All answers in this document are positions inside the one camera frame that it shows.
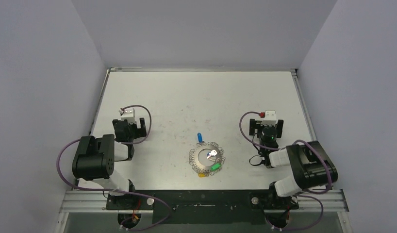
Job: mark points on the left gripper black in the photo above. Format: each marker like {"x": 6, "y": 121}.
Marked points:
{"x": 140, "y": 132}

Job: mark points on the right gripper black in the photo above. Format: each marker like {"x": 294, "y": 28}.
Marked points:
{"x": 264, "y": 129}

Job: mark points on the key with green tag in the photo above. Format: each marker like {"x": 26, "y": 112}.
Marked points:
{"x": 215, "y": 167}

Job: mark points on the metal disc with key rings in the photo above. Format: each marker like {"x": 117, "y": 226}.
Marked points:
{"x": 198, "y": 157}

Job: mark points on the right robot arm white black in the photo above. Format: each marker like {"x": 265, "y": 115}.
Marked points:
{"x": 309, "y": 163}

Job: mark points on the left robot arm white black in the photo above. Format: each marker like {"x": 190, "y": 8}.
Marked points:
{"x": 95, "y": 157}

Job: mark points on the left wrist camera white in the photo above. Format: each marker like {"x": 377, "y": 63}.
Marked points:
{"x": 128, "y": 115}

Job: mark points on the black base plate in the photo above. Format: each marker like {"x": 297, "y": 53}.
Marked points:
{"x": 202, "y": 206}

